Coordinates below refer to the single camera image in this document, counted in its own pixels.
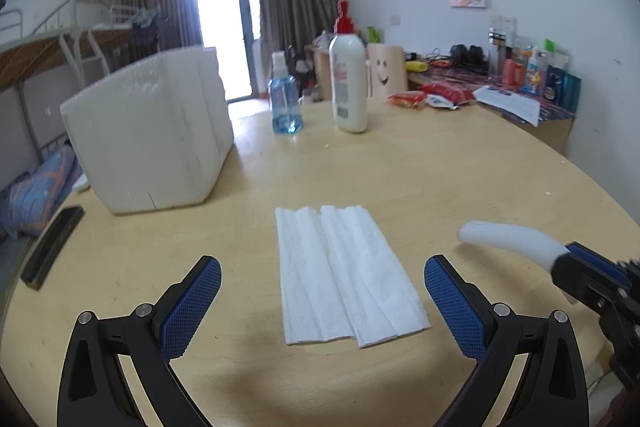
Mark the white bottle with red pump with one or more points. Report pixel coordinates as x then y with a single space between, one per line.
348 82

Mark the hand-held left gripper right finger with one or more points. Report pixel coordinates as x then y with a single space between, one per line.
455 307

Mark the row of toiletry bottles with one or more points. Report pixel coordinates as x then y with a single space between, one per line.
550 79

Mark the printed paper sheet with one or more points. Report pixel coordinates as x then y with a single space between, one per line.
510 104

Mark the small red snack packet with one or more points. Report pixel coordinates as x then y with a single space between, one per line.
406 99

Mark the dark hanging clothes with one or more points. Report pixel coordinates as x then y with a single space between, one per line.
147 34

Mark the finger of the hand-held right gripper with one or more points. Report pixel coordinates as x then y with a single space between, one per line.
595 259
575 279

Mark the white wall switch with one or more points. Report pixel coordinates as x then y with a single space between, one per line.
395 19

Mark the grey metal bunk bed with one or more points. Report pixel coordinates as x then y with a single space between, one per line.
30 52

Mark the green packet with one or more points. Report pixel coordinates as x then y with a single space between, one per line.
375 36

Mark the black phone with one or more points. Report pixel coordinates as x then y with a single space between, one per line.
52 247

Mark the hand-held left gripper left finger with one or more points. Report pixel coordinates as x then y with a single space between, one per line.
192 307

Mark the white paper tissue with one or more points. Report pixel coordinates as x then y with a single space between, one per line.
375 277
310 277

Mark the blue liquid spray bottle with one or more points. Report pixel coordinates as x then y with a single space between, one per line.
285 102

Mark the large red snack packet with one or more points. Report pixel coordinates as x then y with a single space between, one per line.
450 91

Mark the white foam box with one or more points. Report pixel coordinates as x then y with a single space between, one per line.
150 132

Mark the blue patterned blanket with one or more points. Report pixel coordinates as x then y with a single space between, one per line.
35 192

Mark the steel thermos bottle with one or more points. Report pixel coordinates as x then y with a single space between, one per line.
498 52

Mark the yellow packet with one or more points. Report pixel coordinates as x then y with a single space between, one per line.
416 66

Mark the black headphones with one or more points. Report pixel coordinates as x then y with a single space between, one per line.
467 56

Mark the white wall socket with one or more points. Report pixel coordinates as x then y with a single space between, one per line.
502 22

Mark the glass balcony door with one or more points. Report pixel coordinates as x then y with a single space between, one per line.
220 22

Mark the white and red snack packet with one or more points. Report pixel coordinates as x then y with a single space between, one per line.
441 103

